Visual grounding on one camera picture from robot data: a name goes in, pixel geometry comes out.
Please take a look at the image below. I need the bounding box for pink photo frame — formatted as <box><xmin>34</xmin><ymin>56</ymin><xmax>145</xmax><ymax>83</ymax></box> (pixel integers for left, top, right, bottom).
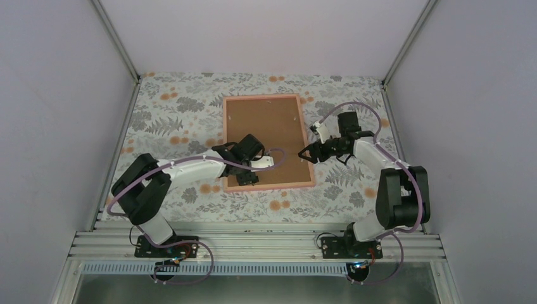
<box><xmin>222</xmin><ymin>94</ymin><xmax>317</xmax><ymax>194</ymax></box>

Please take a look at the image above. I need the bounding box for brown cardboard backing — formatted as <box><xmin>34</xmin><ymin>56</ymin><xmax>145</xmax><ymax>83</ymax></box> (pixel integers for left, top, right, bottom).
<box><xmin>226</xmin><ymin>97</ymin><xmax>312</xmax><ymax>189</ymax></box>

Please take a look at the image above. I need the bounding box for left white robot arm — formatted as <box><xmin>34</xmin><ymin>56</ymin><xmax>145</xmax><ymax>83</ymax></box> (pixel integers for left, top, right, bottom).
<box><xmin>111</xmin><ymin>134</ymin><xmax>274</xmax><ymax>257</ymax></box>

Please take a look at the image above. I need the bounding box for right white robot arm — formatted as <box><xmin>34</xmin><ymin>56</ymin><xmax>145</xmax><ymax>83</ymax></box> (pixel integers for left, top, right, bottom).
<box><xmin>298</xmin><ymin>111</ymin><xmax>431</xmax><ymax>258</ymax></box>

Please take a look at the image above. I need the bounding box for floral table cloth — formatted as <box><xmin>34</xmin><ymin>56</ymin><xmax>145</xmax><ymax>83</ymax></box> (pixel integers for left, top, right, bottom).
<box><xmin>115</xmin><ymin>72</ymin><xmax>396</xmax><ymax>224</ymax></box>

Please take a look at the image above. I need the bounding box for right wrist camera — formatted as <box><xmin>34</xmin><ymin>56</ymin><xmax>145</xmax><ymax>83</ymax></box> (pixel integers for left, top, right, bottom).
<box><xmin>310</xmin><ymin>121</ymin><xmax>331</xmax><ymax>144</ymax></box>

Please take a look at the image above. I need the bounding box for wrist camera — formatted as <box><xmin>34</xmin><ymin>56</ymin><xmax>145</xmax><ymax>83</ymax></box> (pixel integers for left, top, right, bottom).
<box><xmin>310</xmin><ymin>121</ymin><xmax>331</xmax><ymax>144</ymax></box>
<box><xmin>250</xmin><ymin>156</ymin><xmax>274</xmax><ymax>172</ymax></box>

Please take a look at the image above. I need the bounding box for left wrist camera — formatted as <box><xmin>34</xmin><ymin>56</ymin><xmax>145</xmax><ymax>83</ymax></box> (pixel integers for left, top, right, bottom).
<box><xmin>250</xmin><ymin>156</ymin><xmax>274</xmax><ymax>172</ymax></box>

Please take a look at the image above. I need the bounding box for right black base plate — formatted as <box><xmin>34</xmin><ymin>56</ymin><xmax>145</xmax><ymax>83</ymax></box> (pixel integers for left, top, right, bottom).
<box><xmin>320</xmin><ymin>236</ymin><xmax>383</xmax><ymax>260</ymax></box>

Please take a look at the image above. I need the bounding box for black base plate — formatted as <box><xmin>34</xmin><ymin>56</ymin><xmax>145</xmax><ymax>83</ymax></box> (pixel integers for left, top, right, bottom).
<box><xmin>320</xmin><ymin>236</ymin><xmax>383</xmax><ymax>260</ymax></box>
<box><xmin>134</xmin><ymin>236</ymin><xmax>199</xmax><ymax>259</ymax></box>

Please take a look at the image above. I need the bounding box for grey slotted cable duct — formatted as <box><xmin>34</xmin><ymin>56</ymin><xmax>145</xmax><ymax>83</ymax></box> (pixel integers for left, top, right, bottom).
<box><xmin>80</xmin><ymin>261</ymin><xmax>347</xmax><ymax>277</ymax></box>

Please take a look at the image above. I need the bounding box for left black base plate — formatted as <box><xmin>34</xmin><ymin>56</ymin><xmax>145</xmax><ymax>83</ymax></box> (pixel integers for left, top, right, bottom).
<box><xmin>134</xmin><ymin>236</ymin><xmax>199</xmax><ymax>259</ymax></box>

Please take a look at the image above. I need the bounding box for aluminium rail base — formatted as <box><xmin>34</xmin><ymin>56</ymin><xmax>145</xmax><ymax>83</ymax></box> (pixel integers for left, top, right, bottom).
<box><xmin>53</xmin><ymin>221</ymin><xmax>460</xmax><ymax>303</ymax></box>

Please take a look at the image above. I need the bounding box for right aluminium corner post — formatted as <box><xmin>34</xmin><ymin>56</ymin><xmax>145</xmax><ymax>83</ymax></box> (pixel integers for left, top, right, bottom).
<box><xmin>382</xmin><ymin>0</ymin><xmax>439</xmax><ymax>90</ymax></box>

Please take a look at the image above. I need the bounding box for aluminium corner post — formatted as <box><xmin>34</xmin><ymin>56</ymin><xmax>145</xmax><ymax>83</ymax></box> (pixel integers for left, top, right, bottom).
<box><xmin>382</xmin><ymin>0</ymin><xmax>439</xmax><ymax>90</ymax></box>
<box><xmin>89</xmin><ymin>0</ymin><xmax>141</xmax><ymax>83</ymax></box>

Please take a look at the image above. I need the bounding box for left aluminium corner post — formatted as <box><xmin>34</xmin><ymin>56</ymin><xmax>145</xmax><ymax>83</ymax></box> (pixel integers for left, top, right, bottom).
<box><xmin>89</xmin><ymin>0</ymin><xmax>141</xmax><ymax>83</ymax></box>

